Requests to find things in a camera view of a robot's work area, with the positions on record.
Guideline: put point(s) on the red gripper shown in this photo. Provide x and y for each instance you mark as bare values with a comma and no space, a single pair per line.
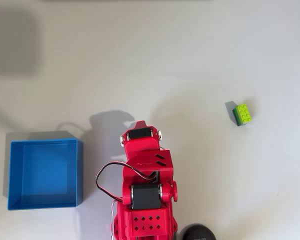
140,144

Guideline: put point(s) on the green toy bricks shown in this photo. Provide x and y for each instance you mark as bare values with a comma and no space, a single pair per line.
243,113

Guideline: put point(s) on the red robot arm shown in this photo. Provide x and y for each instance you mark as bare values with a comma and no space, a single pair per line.
145,162

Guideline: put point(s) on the blue plastic box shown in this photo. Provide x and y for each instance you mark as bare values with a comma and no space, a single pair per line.
45,172

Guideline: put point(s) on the black camera stand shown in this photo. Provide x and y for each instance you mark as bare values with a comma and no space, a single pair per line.
197,233

